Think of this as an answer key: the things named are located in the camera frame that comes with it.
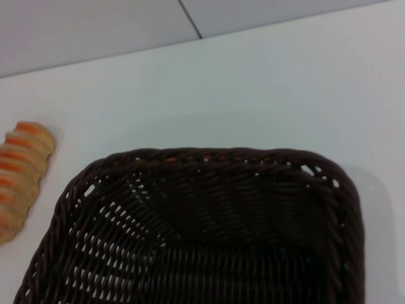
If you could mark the orange striped bread loaf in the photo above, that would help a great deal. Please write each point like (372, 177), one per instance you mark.
(22, 177)

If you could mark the dark brown woven basket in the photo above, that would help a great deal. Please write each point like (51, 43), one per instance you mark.
(205, 240)

